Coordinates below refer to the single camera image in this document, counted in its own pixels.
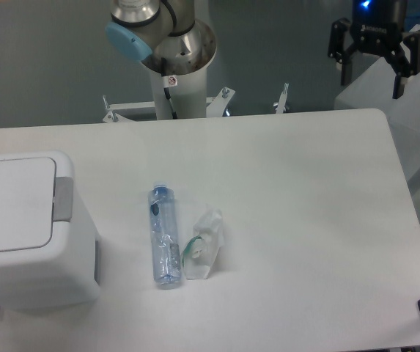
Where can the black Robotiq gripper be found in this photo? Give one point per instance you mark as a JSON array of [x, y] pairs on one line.
[[377, 28]]

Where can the silver robot arm blue cap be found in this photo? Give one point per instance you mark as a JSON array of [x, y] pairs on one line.
[[138, 30]]

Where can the grey trash can push button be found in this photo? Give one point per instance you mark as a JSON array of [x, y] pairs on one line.
[[63, 199]]

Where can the white trash can body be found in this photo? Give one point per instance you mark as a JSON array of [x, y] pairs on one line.
[[64, 271]]

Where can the white trash can lid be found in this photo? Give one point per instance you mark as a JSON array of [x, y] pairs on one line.
[[26, 202]]

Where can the right silver levelling bolt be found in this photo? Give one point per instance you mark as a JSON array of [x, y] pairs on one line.
[[281, 106]]

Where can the silver levelling bolt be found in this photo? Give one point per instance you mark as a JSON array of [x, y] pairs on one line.
[[281, 106], [225, 95], [111, 115]]

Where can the middle silver levelling bolt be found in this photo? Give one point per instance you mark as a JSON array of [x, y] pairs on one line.
[[225, 95]]

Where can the crumpled white plastic wrapper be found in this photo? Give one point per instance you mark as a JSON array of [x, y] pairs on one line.
[[201, 250]]

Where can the left silver levelling bolt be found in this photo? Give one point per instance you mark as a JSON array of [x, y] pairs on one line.
[[111, 115]]

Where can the clear plastic water bottle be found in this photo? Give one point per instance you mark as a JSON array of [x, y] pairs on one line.
[[164, 236]]

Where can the white metal base bracket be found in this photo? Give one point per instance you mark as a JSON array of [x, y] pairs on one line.
[[143, 111]]

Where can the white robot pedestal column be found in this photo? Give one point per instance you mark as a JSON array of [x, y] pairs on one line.
[[187, 93]]

